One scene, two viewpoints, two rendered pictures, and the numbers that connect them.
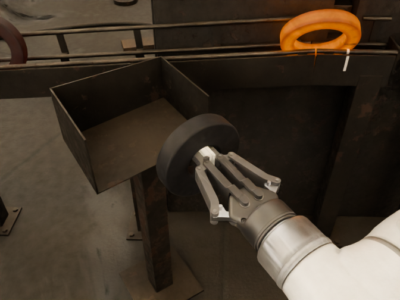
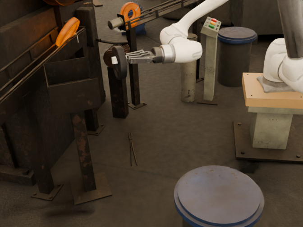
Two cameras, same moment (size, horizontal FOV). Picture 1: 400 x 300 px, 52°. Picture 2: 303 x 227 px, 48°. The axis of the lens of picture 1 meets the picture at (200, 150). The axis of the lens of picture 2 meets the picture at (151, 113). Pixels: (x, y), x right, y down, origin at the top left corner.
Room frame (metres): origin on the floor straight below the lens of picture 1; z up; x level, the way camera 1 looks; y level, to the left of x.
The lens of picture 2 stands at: (0.01, 1.39, 1.32)
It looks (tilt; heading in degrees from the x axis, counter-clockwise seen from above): 31 degrees down; 285
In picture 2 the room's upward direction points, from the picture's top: 3 degrees counter-clockwise
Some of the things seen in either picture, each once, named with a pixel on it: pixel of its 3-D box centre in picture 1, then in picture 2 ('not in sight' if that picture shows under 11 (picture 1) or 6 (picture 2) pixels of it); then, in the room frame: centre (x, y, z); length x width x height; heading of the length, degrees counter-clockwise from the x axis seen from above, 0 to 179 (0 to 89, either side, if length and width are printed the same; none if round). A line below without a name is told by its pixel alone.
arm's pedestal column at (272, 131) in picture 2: not in sight; (269, 121); (-0.24, -0.49, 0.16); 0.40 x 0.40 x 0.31; 4
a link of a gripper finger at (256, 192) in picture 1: (237, 180); (137, 56); (0.45, -0.06, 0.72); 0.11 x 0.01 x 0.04; 31
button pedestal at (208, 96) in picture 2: not in sight; (210, 62); (0.17, -1.01, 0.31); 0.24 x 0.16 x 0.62; 88
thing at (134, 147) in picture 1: (144, 209); (80, 137); (0.71, 0.15, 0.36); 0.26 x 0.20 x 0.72; 123
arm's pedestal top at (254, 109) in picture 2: not in sight; (273, 97); (-0.24, -0.49, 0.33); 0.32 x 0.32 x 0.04; 4
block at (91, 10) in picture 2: not in sight; (87, 27); (0.94, -0.59, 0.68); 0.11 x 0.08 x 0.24; 178
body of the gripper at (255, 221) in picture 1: (258, 213); (151, 55); (0.39, -0.08, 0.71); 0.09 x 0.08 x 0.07; 33
